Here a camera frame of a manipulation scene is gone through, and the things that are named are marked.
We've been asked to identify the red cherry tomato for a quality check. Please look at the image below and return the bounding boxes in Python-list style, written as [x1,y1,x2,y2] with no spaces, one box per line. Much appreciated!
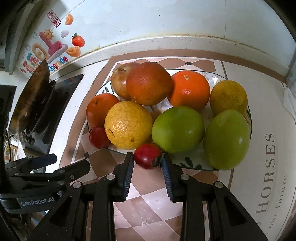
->
[133,144,162,170]
[89,127,110,149]

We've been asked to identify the orange tangerine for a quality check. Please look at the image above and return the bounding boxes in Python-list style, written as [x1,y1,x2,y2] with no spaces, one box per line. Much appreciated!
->
[86,93,119,129]

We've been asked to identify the green apple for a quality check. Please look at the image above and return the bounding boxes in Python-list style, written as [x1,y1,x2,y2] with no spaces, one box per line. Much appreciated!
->
[152,106,205,153]
[203,109,250,170]

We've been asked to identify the yellow citrus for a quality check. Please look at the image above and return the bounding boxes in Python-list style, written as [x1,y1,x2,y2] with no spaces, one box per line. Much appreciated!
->
[104,101,153,150]
[210,80,248,115]

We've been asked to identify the brown-red apple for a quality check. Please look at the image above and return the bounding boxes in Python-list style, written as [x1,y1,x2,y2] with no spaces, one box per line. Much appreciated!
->
[111,62,139,100]

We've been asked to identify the dark red-orange tangerine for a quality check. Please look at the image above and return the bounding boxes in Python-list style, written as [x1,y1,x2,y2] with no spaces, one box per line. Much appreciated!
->
[126,62,173,106]

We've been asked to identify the bright orange front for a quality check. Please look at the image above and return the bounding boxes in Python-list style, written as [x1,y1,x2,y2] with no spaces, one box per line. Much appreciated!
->
[168,70,210,112]

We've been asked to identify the black gas stove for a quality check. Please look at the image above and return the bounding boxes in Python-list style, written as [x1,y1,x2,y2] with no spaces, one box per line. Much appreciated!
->
[20,74,84,157]

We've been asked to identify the black frying pan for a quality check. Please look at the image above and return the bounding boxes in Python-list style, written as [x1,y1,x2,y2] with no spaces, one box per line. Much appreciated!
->
[9,60,49,135]

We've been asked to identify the checkered horses table mat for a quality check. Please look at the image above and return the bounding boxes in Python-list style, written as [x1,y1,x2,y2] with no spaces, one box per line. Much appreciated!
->
[60,50,295,240]

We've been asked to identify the oval floral ceramic plate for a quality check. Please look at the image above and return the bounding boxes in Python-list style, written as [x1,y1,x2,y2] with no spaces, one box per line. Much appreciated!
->
[96,68,252,172]

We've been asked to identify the white tissue paper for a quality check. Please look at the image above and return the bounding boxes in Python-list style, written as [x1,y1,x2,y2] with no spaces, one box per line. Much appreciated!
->
[283,87,296,120]

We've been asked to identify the black range hood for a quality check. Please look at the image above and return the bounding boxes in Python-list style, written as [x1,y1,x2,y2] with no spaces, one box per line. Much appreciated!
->
[0,0,44,74]

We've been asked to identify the colourful wall sticker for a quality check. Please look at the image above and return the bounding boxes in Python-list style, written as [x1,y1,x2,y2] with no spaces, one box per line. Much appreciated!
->
[16,9,85,77]

